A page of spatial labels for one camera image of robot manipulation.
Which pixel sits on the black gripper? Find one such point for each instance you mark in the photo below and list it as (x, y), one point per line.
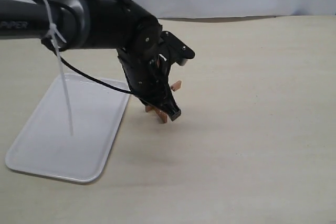
(147, 77)

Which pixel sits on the orange notched block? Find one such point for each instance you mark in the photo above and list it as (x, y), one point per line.
(175, 86)
(163, 116)

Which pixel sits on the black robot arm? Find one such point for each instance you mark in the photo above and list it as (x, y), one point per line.
(84, 24)

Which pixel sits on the white zip tie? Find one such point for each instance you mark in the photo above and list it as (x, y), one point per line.
(61, 77)

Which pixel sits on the white plastic tray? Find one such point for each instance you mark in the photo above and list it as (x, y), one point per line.
(45, 147)

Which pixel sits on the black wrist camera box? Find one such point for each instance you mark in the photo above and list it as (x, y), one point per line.
(174, 50)

